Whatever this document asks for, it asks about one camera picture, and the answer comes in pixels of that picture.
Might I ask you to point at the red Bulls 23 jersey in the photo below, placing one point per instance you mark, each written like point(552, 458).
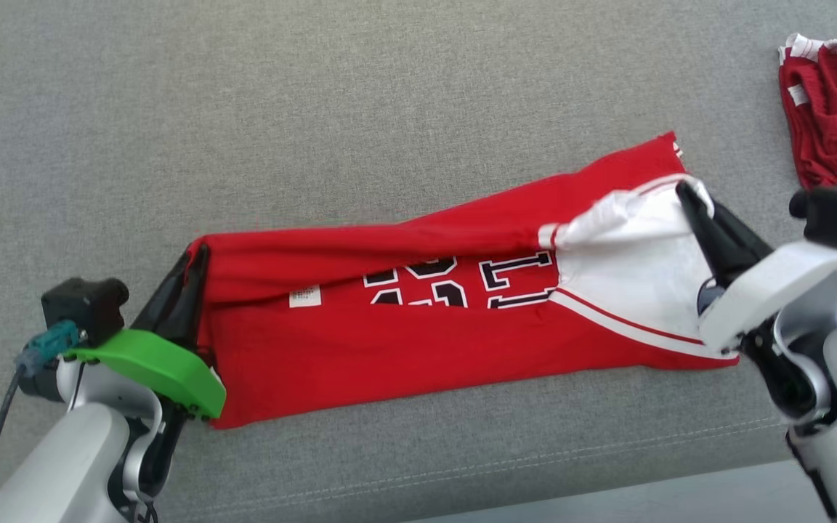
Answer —
point(389, 349)

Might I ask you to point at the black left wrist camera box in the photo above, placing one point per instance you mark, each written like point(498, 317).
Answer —
point(84, 305)

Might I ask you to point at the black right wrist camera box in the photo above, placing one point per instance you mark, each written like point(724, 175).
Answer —
point(836, 214)

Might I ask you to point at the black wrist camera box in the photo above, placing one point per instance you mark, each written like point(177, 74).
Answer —
point(836, 214)
point(84, 305)

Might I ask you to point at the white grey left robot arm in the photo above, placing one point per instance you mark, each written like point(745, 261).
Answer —
point(62, 465)

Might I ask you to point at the teal left camera connector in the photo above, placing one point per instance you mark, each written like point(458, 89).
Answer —
point(48, 345)

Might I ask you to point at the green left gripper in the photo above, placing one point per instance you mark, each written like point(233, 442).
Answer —
point(164, 367)

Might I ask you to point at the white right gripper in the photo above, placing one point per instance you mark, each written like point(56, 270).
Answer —
point(774, 290)

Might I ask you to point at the grey fabric sofa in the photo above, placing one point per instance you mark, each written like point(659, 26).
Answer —
point(317, 109)

